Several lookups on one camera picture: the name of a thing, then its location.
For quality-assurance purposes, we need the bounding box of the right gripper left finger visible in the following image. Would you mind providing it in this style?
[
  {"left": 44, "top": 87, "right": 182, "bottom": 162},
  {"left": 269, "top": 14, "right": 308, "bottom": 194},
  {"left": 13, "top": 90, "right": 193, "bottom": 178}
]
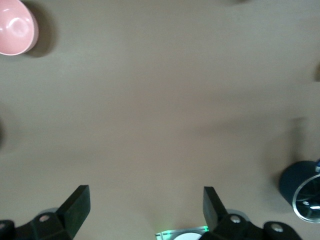
[{"left": 0, "top": 184, "right": 91, "bottom": 240}]

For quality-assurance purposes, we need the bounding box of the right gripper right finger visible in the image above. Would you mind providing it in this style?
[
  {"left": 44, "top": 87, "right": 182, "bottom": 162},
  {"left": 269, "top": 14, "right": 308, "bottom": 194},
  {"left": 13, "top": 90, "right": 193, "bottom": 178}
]
[{"left": 199, "top": 186, "right": 302, "bottom": 240}]

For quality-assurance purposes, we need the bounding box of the glass pot lid blue knob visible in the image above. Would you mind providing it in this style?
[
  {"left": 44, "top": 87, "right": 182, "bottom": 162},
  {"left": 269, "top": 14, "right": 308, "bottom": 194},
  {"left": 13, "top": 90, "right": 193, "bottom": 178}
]
[{"left": 291, "top": 158, "right": 320, "bottom": 223}]

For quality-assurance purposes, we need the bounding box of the brown table cover sheet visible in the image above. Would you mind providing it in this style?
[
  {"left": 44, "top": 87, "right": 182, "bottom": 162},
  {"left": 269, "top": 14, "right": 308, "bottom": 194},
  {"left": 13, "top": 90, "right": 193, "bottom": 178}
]
[{"left": 0, "top": 0, "right": 320, "bottom": 240}]

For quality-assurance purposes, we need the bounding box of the small pink bowl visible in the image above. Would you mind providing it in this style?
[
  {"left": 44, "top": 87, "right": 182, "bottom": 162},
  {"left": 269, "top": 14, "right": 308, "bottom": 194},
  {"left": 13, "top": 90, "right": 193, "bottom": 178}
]
[{"left": 0, "top": 0, "right": 40, "bottom": 56}]

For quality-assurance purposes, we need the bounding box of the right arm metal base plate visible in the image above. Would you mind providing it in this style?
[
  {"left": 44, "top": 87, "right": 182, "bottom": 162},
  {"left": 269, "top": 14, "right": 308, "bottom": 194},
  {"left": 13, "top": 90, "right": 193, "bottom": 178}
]
[{"left": 155, "top": 225, "right": 210, "bottom": 240}]

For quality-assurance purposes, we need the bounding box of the dark blue pot with handle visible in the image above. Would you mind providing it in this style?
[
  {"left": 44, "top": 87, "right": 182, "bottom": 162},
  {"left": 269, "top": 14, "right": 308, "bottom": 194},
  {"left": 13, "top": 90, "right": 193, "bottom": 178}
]
[{"left": 278, "top": 159, "right": 320, "bottom": 216}]

